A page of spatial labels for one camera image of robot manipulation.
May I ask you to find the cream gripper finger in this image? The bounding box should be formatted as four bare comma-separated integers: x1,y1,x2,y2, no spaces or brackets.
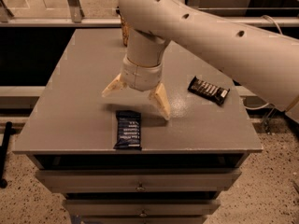
149,83,171,120
102,75,127,97

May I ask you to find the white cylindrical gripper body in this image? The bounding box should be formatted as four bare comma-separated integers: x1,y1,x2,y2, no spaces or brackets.
121,57,163,91

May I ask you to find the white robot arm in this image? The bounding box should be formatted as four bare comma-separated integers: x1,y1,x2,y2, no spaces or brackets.
102,0,299,121

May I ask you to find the blue rxbar blueberry wrapper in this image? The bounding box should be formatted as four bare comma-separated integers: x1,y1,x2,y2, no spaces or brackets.
114,110,142,150

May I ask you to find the orange soda can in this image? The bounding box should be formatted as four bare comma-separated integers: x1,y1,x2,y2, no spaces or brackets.
121,17,130,46

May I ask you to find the black snack bar wrapper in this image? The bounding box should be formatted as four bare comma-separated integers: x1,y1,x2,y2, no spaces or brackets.
188,77,230,105

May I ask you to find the grey drawer cabinet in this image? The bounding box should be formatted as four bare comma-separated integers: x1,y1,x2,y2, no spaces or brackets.
14,29,262,224

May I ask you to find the upper grey drawer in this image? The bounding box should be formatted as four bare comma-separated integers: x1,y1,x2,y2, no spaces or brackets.
36,169,241,193

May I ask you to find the grey drawer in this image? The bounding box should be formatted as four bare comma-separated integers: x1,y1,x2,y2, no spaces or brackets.
36,169,241,193
64,200,220,217

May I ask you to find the black pole with wheel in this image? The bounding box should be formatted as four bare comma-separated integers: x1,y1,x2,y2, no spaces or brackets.
0,121,13,189

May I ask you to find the metal glass railing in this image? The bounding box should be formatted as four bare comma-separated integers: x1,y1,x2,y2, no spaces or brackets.
0,0,299,27

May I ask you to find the lower grey drawer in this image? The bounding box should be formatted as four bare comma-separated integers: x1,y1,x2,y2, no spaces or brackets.
64,200,220,217

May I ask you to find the white cable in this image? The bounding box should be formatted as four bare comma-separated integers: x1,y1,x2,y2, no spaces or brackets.
243,14,284,112

